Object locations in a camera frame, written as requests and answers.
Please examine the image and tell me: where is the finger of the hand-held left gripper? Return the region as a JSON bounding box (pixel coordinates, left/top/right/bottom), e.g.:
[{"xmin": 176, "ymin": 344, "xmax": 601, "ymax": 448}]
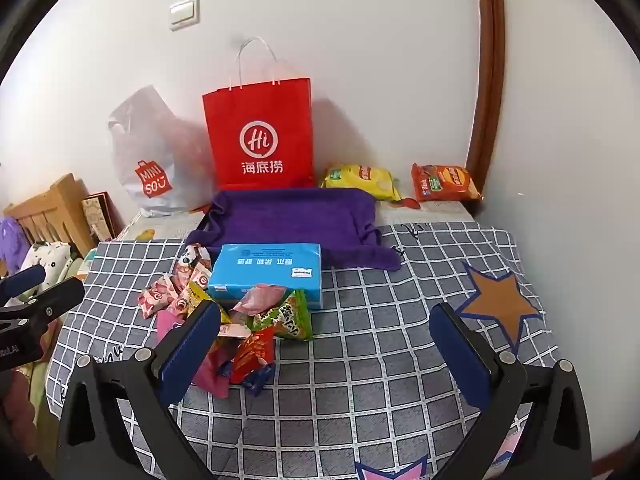
[
  {"xmin": 0, "ymin": 264, "xmax": 47, "ymax": 306},
  {"xmin": 0, "ymin": 276, "xmax": 86, "ymax": 331}
]

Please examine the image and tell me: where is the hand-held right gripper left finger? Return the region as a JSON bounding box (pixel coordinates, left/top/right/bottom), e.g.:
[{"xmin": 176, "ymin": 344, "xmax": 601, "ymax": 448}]
[{"xmin": 57, "ymin": 300, "xmax": 223, "ymax": 480}]

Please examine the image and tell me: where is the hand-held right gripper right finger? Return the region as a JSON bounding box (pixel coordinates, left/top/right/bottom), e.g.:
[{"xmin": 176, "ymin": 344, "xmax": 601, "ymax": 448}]
[{"xmin": 429, "ymin": 302, "xmax": 593, "ymax": 480}]

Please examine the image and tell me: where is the pink peach snack packet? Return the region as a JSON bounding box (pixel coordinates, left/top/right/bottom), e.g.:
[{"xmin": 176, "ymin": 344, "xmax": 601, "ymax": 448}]
[{"xmin": 235, "ymin": 284, "xmax": 288, "ymax": 317}]

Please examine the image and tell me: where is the panda print snack packet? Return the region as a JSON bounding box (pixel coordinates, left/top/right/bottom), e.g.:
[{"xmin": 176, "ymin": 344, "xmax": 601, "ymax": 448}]
[{"xmin": 179, "ymin": 242, "xmax": 213, "ymax": 281}]

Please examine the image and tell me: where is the white spotted cloth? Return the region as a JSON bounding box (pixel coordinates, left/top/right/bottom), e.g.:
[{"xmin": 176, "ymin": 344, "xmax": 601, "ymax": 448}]
[{"xmin": 20, "ymin": 241, "xmax": 83, "ymax": 293}]

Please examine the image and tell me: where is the pink and yellow snack packet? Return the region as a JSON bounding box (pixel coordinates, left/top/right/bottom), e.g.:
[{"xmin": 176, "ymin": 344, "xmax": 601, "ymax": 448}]
[{"xmin": 157, "ymin": 310, "xmax": 236, "ymax": 400}]

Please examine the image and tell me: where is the pink candy packet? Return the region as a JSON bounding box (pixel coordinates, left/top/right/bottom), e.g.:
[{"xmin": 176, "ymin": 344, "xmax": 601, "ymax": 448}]
[
  {"xmin": 187, "ymin": 262, "xmax": 215, "ymax": 293},
  {"xmin": 167, "ymin": 285, "xmax": 198, "ymax": 318},
  {"xmin": 137, "ymin": 274, "xmax": 173, "ymax": 320}
]

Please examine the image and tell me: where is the purple plush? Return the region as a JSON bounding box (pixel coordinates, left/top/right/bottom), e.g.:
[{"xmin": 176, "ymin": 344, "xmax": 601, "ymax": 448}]
[{"xmin": 0, "ymin": 215, "xmax": 26, "ymax": 276}]

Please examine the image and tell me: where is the yellow triangular snack packet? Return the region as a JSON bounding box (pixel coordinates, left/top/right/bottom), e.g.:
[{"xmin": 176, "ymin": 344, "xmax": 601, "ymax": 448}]
[{"xmin": 186, "ymin": 280, "xmax": 233, "ymax": 326}]

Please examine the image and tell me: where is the red snack packet blue end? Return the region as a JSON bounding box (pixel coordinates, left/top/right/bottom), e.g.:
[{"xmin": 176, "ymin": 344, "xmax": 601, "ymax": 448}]
[{"xmin": 220, "ymin": 330, "xmax": 277, "ymax": 397}]

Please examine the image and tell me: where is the wooden bed headboard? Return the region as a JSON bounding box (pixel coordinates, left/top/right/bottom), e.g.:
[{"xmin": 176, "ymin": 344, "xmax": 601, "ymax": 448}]
[{"xmin": 2, "ymin": 172, "xmax": 96, "ymax": 261}]

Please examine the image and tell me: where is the grey checked blanket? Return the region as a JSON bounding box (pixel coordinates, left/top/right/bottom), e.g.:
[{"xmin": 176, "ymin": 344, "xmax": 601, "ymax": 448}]
[{"xmin": 42, "ymin": 222, "xmax": 558, "ymax": 480}]

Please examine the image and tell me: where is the green snack packet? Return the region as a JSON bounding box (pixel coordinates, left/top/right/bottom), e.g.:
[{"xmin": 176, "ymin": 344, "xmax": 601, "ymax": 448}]
[{"xmin": 250, "ymin": 289, "xmax": 314, "ymax": 342}]

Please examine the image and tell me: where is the blue tissue pack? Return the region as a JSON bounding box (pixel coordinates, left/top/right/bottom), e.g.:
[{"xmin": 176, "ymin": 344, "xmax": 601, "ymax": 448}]
[{"xmin": 206, "ymin": 242, "xmax": 325, "ymax": 309}]

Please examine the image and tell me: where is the white plastic bag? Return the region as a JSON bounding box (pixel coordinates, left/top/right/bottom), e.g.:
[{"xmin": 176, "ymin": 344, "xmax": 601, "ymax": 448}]
[{"xmin": 107, "ymin": 85, "xmax": 216, "ymax": 218}]

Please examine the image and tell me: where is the purple towel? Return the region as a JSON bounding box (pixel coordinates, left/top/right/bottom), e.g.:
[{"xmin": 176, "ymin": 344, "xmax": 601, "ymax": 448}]
[{"xmin": 184, "ymin": 187, "xmax": 403, "ymax": 272}]

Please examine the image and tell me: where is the orange chip bag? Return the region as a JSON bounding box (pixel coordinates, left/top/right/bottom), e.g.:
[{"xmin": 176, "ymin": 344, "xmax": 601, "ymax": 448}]
[{"xmin": 411, "ymin": 162, "xmax": 483, "ymax": 203}]

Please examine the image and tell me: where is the yellow chip bag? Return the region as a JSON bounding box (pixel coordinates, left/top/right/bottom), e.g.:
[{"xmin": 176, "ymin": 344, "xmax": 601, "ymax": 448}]
[{"xmin": 320, "ymin": 164, "xmax": 402, "ymax": 202}]

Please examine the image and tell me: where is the red paper bag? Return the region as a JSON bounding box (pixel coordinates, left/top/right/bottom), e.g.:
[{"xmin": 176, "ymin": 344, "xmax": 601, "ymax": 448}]
[{"xmin": 202, "ymin": 36, "xmax": 317, "ymax": 192}]

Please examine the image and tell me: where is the brown wooden door frame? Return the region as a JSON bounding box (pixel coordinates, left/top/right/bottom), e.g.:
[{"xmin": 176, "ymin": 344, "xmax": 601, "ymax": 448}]
[{"xmin": 465, "ymin": 0, "xmax": 508, "ymax": 193}]

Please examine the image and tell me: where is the white light switch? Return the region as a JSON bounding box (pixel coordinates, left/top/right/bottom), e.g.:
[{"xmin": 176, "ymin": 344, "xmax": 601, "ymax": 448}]
[{"xmin": 169, "ymin": 0, "xmax": 201, "ymax": 30}]

